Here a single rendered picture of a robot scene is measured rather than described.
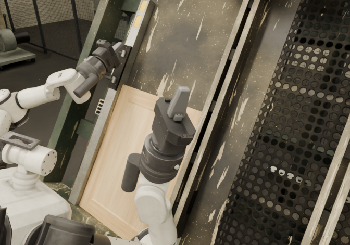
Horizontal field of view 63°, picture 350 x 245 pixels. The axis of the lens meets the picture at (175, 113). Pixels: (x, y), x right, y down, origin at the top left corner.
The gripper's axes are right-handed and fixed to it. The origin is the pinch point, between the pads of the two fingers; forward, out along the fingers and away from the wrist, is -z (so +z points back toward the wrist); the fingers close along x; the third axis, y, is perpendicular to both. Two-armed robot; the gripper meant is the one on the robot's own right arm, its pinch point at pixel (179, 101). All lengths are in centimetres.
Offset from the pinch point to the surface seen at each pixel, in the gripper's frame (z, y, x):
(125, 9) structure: 16, 10, 101
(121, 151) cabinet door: 57, 5, 45
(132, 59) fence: 28, 10, 72
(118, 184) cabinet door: 66, 4, 35
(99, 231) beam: 80, -3, 24
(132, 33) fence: 19, 10, 78
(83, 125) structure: 67, -7, 74
